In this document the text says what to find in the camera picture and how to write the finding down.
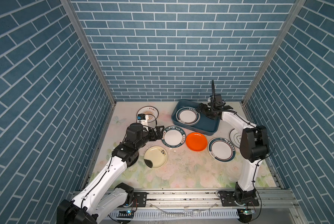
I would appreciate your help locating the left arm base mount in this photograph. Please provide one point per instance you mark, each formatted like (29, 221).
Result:
(137, 200)

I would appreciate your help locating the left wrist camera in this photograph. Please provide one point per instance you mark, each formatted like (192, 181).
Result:
(143, 120)

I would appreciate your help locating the white plate orange sunburst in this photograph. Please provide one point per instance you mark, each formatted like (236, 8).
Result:
(150, 111)

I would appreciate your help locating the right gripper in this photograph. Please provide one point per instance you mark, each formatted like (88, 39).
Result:
(205, 107)

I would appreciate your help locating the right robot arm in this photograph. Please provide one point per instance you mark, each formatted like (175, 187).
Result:
(254, 145)

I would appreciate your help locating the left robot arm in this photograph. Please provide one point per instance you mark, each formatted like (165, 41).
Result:
(91, 205)

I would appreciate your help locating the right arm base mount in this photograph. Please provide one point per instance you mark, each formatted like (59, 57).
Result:
(238, 198)

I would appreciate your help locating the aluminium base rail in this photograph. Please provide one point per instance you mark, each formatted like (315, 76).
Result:
(205, 204)

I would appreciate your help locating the cream plate black mark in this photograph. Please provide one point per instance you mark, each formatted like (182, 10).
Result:
(155, 157)

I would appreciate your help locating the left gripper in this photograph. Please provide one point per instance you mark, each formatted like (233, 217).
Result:
(159, 135)

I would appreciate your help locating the green rim lettered plate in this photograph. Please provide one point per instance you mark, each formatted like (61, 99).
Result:
(173, 137)

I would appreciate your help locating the orange plastic plate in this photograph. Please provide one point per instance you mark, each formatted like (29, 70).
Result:
(196, 142)

